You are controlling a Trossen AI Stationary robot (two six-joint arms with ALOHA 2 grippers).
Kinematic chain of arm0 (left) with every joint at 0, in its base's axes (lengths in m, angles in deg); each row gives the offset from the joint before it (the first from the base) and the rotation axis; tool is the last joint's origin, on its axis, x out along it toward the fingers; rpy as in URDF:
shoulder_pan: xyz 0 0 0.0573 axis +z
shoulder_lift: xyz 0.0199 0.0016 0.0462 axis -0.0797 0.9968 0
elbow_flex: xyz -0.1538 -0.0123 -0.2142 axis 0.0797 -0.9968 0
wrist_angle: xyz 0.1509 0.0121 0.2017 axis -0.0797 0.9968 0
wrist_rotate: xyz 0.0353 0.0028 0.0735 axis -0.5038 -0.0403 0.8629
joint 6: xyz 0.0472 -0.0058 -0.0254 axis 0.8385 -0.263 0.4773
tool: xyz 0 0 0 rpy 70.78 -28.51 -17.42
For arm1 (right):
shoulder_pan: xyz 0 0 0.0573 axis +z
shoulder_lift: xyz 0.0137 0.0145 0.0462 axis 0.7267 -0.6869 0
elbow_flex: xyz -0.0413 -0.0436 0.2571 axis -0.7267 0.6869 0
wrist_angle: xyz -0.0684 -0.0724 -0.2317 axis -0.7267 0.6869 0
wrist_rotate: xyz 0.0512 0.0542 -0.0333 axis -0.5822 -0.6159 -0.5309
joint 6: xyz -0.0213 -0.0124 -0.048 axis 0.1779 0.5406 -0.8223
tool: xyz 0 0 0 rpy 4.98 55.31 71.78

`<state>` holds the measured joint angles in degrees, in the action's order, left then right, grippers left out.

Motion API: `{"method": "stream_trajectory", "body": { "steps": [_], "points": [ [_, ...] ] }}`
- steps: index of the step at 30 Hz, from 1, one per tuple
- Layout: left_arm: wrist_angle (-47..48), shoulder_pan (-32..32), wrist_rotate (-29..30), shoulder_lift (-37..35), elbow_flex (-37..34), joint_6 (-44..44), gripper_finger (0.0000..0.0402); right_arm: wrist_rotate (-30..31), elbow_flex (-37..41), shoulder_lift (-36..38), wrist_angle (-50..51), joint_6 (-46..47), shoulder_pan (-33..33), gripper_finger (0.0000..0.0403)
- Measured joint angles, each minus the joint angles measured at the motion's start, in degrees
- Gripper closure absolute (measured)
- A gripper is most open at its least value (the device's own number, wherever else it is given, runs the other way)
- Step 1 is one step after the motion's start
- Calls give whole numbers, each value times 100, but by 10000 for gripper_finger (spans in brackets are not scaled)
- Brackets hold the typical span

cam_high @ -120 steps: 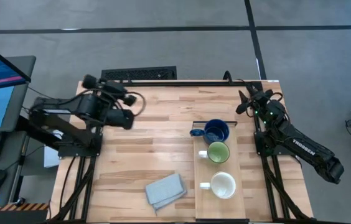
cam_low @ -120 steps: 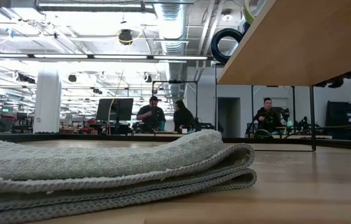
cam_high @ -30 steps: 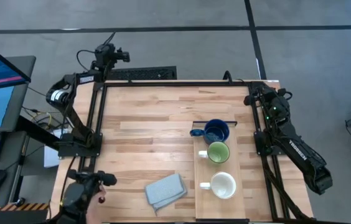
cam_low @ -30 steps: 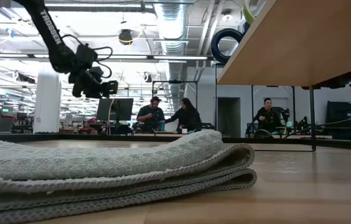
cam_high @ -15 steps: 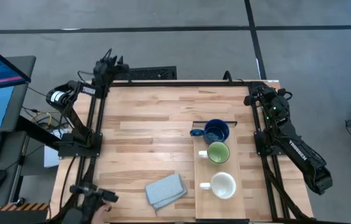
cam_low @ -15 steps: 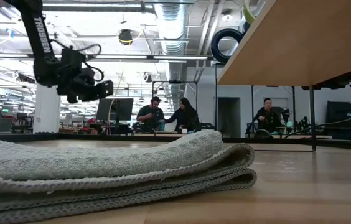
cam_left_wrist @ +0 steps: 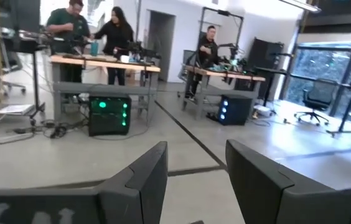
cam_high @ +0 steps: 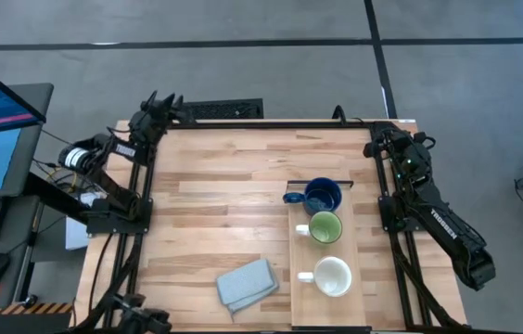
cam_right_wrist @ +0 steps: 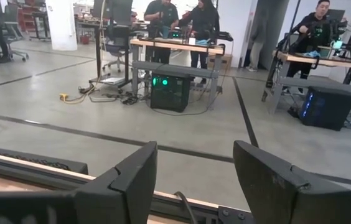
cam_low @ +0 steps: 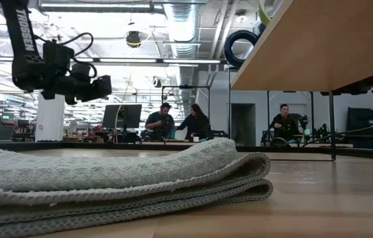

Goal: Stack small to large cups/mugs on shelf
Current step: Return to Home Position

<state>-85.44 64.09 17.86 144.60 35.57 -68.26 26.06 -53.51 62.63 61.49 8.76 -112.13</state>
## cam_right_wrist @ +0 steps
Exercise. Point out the white cup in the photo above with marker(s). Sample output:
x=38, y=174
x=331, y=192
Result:
x=192, y=41

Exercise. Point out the black robot stand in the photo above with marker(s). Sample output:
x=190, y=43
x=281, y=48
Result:
x=275, y=71

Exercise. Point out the computer tower with green lights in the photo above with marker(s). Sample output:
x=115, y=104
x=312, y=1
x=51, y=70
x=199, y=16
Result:
x=169, y=96

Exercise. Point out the teal cup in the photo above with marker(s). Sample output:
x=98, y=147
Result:
x=166, y=32

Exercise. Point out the black bolted bracket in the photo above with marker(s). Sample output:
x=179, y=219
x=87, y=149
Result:
x=234, y=216

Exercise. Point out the black standing desk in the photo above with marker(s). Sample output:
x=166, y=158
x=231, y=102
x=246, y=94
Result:
x=97, y=53

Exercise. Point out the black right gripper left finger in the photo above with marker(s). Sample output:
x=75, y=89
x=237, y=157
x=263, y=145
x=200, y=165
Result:
x=125, y=193

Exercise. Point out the red bin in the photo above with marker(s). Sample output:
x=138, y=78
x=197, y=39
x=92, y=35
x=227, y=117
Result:
x=85, y=39

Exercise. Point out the wooden top workbench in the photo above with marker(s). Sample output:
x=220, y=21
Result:
x=175, y=45
x=328, y=63

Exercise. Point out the computer tower with blue lights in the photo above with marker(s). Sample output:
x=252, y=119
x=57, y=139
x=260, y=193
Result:
x=331, y=109

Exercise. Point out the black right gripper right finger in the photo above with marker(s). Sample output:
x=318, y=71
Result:
x=272, y=193

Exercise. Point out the black bench robot arm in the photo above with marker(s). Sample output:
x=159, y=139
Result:
x=223, y=35

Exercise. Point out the white pillar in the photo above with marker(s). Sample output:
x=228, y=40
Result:
x=62, y=25

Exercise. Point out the blue cloth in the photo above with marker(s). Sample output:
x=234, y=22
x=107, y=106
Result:
x=311, y=53
x=202, y=41

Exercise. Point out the yellow power plug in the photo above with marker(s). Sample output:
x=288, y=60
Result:
x=64, y=97

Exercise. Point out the cardboard box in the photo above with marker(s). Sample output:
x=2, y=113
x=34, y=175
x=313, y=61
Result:
x=226, y=61

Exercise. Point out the grey office chair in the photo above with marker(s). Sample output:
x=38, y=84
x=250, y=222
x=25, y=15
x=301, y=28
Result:
x=15, y=31
x=118, y=32

